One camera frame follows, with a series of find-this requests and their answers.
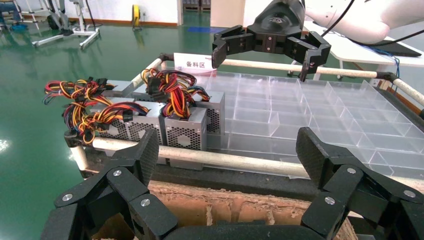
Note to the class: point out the torn brown cardboard box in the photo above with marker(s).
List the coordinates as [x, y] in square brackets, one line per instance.
[198, 205]

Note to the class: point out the clear acrylic divider tray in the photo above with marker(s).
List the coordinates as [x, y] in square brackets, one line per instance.
[298, 112]

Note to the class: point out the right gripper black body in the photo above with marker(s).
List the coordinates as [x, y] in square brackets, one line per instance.
[278, 23]

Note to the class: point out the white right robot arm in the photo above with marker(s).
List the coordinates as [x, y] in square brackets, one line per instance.
[357, 20]

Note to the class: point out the yellow floor fan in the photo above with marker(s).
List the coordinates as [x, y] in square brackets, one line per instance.
[136, 15]

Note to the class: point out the white metal floor stand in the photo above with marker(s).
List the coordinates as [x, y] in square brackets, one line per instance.
[86, 33]

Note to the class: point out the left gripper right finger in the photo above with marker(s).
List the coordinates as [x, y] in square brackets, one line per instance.
[348, 192]

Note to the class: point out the white sign with characters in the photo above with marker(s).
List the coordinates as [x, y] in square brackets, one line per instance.
[195, 63]

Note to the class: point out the blue floor mat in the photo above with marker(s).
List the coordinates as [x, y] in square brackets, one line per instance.
[205, 30]

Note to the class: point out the white tube cart frame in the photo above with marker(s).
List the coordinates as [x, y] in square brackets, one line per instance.
[198, 157]

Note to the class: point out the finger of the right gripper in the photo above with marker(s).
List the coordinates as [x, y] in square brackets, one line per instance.
[232, 41]
[313, 53]

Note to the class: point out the person in blue jeans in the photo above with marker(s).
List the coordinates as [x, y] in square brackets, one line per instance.
[10, 8]

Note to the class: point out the white table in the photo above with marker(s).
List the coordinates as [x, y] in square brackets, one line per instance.
[351, 49]

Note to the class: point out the black laptop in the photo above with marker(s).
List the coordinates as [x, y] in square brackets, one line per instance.
[400, 49]

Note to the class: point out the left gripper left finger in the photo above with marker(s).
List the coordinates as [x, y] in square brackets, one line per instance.
[99, 192]

